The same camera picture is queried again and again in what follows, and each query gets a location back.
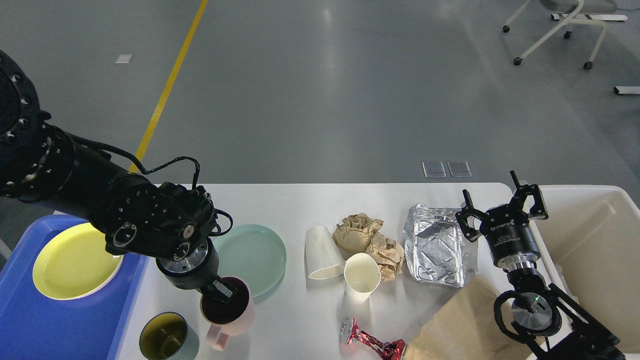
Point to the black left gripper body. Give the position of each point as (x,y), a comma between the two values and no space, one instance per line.
(196,271)

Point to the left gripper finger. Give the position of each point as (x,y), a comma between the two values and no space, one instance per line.
(221,289)

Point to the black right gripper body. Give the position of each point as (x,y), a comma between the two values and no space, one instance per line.
(509,236)

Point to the pink mug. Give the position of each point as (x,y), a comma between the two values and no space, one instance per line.
(228,319)

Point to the dark teal mug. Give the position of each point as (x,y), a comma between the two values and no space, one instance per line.
(168,336)

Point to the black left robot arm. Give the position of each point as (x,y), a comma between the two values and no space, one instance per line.
(44,165)

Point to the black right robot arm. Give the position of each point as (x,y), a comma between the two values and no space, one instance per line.
(535,313)

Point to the aluminium foil tray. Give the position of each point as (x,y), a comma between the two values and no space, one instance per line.
(436,250)

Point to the light green plate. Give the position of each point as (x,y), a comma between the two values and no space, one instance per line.
(254,253)

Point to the beige plastic bin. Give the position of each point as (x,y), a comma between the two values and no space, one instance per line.
(590,244)

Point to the right floor outlet cover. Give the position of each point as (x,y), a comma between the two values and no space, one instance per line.
(459,169)

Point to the floor outlet cover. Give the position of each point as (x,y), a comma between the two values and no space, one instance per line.
(434,170)
(459,169)

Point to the left floor outlet cover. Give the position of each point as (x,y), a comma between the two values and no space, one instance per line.
(434,170)

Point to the brown paper bag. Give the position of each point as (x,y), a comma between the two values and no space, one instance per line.
(465,329)

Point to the tipped white paper cup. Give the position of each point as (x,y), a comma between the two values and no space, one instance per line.
(324,261)

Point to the upright white paper cup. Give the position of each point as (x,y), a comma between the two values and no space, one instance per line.
(362,277)

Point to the crumpled brown paper ball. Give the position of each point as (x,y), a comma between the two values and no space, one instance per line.
(356,231)

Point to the yellow plate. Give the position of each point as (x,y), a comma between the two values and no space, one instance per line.
(74,264)

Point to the crushed red can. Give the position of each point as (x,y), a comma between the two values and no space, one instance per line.
(351,333)

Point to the white table foot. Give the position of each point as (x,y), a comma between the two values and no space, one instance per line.
(626,90)

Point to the blue plastic tray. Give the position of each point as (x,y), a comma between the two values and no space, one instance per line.
(35,327)

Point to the white office chair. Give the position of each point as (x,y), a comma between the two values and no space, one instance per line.
(575,12)

